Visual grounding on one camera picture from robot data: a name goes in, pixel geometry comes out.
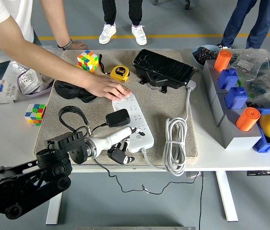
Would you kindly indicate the person's left hand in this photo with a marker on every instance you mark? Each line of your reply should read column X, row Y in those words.
column 78, row 45

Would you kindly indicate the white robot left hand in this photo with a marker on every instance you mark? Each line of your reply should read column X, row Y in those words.
column 115, row 140

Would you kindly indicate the person's right hand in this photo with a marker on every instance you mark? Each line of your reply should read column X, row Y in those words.
column 106, row 87

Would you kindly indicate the black plug adapter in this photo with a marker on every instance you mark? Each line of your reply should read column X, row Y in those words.
column 118, row 118

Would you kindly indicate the white power strip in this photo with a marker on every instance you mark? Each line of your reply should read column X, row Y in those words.
column 134, row 107

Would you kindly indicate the person's left forearm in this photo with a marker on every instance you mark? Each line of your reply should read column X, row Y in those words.
column 55, row 24

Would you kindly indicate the person's right forearm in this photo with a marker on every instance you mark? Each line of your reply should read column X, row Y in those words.
column 62, row 68

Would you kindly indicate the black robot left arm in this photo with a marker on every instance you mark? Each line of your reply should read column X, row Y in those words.
column 60, row 143

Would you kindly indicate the dark wristband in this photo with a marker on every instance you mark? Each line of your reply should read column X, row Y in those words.
column 65, row 45

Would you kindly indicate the colourful puzzle cube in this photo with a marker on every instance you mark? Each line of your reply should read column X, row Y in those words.
column 35, row 113
column 88, row 61

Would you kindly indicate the black cloth pouch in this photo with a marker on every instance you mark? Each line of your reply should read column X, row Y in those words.
column 67, row 89

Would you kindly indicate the person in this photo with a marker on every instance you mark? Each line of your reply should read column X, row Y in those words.
column 108, row 12
column 240, row 19
column 5, row 24

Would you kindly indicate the grey-brown mat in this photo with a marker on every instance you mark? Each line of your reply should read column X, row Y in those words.
column 154, row 107

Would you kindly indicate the black table control panel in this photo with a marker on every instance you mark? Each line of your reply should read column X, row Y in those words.
column 264, row 173

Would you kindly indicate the black finned device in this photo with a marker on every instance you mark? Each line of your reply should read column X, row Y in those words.
column 163, row 67

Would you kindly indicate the white table leg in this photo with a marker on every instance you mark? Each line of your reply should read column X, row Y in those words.
column 55, row 206
column 227, row 198

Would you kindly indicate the grey under-table box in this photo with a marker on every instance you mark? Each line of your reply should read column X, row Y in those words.
column 192, row 175

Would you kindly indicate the white circuit breaker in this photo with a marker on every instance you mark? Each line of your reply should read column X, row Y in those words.
column 3, row 92

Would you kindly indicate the light blue bowl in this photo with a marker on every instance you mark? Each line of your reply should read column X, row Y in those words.
column 196, row 60

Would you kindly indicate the grey holder box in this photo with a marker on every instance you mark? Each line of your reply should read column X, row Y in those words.
column 235, row 139

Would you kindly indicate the black printed packets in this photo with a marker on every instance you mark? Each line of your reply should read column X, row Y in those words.
column 205, row 53

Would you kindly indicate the orange cylinder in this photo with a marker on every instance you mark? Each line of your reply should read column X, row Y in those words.
column 247, row 119
column 222, row 61

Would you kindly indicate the blue plastic block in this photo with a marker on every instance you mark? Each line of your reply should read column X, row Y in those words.
column 236, row 98
column 228, row 79

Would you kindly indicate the green plastic piece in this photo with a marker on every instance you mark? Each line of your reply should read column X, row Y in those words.
column 239, row 83

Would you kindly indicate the clear bags of components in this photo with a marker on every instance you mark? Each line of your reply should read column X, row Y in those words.
column 264, row 72

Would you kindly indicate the white wall socket module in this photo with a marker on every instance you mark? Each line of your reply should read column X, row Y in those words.
column 29, row 80
column 46, row 77

